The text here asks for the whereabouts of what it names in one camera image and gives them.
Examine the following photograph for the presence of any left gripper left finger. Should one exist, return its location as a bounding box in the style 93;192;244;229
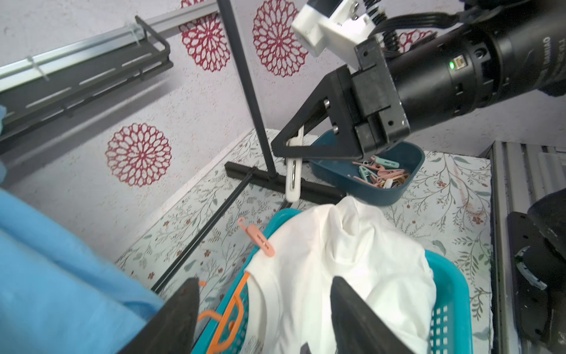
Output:
120;278;200;353

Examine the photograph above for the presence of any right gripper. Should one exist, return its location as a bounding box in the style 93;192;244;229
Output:
271;37;411;160

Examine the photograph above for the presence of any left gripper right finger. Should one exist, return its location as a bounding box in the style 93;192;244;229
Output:
330;277;411;353

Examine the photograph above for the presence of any orange plastic hanger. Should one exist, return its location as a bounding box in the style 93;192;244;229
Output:
192;271;249;353

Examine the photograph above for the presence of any white t-shirt black print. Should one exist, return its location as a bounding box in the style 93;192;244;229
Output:
242;197;436;353

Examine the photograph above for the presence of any light blue garment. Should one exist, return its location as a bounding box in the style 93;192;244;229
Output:
0;103;165;354

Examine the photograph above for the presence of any white clothespin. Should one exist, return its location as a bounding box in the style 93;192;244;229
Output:
285;127;304;203

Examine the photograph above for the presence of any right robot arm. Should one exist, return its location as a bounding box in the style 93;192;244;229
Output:
271;1;565;160

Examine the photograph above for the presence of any colourful clothespins pile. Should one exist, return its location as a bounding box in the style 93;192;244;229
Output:
349;155;411;190

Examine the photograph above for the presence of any dark teal clothespin bin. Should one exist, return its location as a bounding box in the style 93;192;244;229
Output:
310;142;425;207

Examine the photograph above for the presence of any teal laundry basket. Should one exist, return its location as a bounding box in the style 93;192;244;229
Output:
191;207;474;354

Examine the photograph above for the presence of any black clothes rack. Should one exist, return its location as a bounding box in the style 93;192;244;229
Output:
149;0;348;294

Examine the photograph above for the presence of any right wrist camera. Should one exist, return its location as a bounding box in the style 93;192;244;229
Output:
291;1;375;69

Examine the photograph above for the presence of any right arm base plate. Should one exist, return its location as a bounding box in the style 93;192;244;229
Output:
507;190;565;353

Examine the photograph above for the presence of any black wall shelf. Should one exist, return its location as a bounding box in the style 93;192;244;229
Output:
1;17;173;145

